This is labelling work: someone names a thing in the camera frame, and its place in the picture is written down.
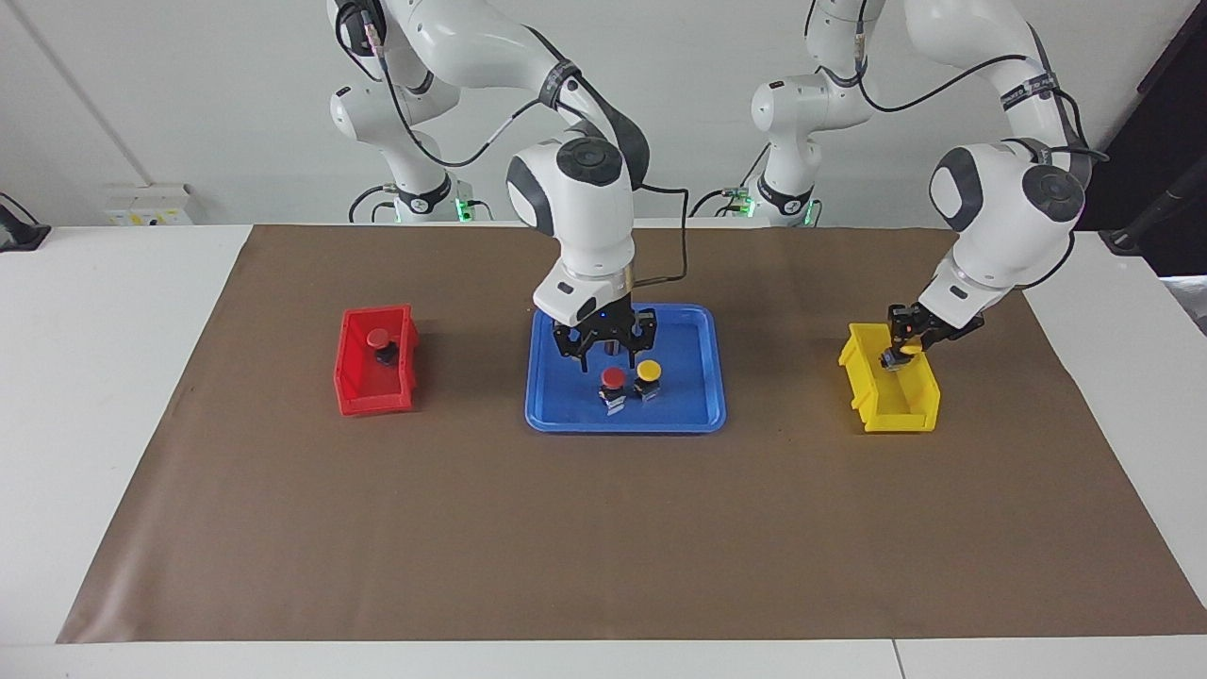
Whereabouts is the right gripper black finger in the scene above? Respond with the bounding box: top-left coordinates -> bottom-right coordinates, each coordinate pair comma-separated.
621,308 -> 659,365
554,324 -> 591,374

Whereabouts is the yellow plastic bin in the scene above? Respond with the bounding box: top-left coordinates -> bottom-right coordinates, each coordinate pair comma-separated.
838,323 -> 942,435

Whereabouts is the blue plastic tray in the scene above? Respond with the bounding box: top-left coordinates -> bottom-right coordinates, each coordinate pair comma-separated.
524,302 -> 728,435

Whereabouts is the brown paper mat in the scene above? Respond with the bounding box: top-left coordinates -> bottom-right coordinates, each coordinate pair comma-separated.
57,224 -> 1207,645

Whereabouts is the red plastic bin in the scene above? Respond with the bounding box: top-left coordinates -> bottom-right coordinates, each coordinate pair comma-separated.
333,304 -> 421,418

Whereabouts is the black stand pole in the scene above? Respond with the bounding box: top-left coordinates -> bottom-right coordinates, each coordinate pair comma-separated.
1099,151 -> 1207,257

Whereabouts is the grey plastic sheet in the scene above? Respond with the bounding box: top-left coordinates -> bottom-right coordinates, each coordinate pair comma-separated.
1164,275 -> 1207,338

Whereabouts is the black device at table edge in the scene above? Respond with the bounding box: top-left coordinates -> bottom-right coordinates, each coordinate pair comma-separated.
0,192 -> 51,253

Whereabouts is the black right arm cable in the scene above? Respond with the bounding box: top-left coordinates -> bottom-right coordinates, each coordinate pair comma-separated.
338,0 -> 690,286

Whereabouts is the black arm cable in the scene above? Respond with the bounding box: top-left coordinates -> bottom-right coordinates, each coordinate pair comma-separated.
338,0 -> 690,286
802,0 -> 1112,163

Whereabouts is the black left base cable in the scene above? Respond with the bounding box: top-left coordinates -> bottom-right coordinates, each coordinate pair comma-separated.
687,146 -> 770,220

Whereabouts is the black base cable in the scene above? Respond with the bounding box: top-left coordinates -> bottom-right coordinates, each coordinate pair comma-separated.
348,184 -> 494,224
687,146 -> 770,220

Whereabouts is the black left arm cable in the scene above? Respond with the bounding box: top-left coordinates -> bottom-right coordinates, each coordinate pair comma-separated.
802,0 -> 1112,163

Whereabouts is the black right base cable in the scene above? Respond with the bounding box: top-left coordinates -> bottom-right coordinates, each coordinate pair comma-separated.
348,184 -> 494,224

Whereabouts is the white wall socket box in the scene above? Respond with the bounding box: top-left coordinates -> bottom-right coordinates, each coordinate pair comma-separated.
104,183 -> 195,227

